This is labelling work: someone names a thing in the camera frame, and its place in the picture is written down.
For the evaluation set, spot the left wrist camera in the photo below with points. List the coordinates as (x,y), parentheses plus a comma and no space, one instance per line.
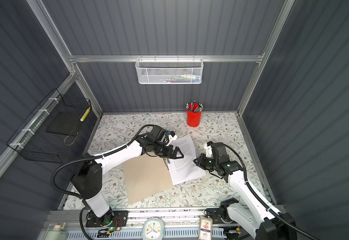
(162,135)

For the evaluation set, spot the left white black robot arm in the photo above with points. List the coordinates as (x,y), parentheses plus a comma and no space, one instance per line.
(88,176)

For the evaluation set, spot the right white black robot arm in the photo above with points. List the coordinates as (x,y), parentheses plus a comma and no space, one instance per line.
(257,220)

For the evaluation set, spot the white glue bottle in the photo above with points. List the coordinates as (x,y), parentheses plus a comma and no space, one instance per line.
(57,233)

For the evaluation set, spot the small card box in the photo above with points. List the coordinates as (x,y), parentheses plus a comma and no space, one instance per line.
(205,229)

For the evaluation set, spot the black wire basket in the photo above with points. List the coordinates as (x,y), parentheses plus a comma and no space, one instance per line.
(50,135)

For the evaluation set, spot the white wire mesh basket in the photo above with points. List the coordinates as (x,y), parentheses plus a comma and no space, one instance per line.
(169,73)

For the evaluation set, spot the red pen cup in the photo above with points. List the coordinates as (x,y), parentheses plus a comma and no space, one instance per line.
(194,111)

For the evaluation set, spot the yellow marker in basket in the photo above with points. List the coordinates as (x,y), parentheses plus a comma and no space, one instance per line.
(85,114)

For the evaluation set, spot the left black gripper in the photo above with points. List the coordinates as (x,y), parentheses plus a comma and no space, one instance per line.
(173,154)

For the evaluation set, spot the black notebook in basket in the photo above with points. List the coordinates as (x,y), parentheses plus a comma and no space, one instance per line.
(67,124)

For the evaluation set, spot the brown kraft paper folder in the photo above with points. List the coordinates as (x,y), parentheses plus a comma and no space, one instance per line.
(145,177)

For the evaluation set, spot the printed paper sheet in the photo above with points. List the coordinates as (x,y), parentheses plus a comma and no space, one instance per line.
(183,170)

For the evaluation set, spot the white desk clock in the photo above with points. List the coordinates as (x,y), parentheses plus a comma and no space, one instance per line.
(153,229)

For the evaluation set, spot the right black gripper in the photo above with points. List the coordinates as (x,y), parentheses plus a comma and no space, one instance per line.
(201,162)

